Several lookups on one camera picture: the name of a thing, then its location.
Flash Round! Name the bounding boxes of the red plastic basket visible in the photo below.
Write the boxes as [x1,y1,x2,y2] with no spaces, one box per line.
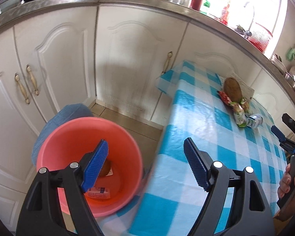
[247,22,273,53]

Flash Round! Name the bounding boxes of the kitchen faucet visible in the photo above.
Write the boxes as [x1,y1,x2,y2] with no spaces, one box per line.
[244,2,255,39]

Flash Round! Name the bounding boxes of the person's right hand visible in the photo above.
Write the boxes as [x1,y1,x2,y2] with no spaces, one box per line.
[278,164,295,199]

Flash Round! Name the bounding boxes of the blue denim stool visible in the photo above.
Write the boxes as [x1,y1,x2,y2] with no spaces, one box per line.
[31,103,94,166]

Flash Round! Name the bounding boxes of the blue checkered tablecloth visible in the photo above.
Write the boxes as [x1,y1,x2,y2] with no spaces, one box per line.
[97,60,286,235]

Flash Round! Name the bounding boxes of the green pea cookie packet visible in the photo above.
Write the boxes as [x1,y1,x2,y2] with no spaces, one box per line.
[231,102,247,127]

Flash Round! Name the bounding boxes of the white paper bag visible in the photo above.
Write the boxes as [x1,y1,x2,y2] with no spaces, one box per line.
[230,73,255,102]

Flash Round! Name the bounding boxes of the red snack packet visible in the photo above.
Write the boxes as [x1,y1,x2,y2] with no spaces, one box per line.
[217,91,232,106]

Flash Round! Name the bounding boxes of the pink plastic bucket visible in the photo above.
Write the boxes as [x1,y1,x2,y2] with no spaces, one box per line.
[36,117,143,218]

